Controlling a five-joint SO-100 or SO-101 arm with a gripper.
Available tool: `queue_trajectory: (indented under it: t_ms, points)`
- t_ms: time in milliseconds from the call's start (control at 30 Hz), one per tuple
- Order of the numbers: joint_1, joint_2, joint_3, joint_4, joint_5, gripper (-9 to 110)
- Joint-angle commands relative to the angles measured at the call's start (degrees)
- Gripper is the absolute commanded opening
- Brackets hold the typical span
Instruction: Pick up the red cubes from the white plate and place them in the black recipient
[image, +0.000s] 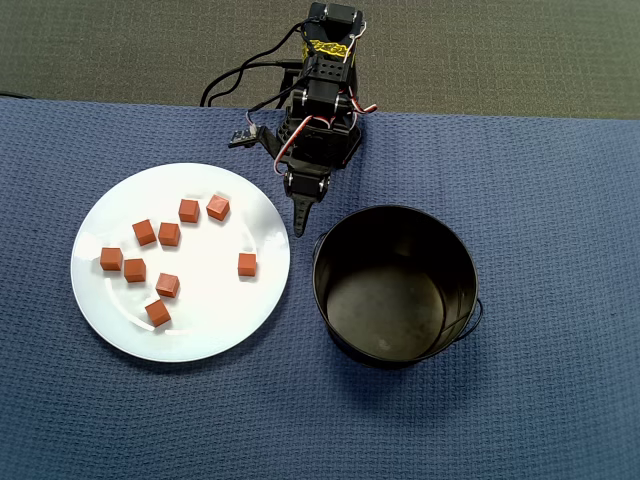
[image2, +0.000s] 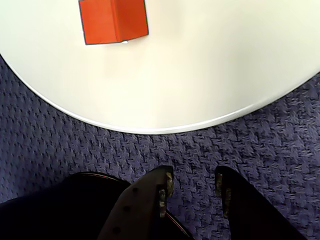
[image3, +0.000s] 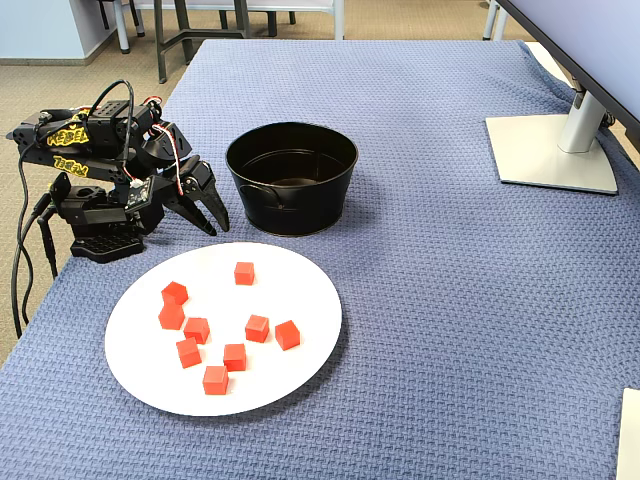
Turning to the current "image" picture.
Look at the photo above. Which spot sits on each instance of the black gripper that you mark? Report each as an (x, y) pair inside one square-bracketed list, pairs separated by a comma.
[(306, 185)]

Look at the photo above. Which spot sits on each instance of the blue waffle cloth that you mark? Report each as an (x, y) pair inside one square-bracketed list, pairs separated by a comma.
[(500, 400)]

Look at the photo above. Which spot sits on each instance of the black metal bucket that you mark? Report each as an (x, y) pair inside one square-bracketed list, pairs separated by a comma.
[(390, 310)]

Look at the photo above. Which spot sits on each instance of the white round plate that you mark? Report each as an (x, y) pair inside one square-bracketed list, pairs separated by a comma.
[(210, 310)]

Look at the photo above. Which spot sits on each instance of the small wrist camera board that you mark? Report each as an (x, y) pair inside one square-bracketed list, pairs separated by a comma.
[(242, 137)]

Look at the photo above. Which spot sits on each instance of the red cube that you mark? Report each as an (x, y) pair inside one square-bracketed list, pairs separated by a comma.
[(111, 259), (169, 234), (247, 265), (134, 270), (189, 211), (144, 233), (167, 286), (218, 208), (158, 313)]

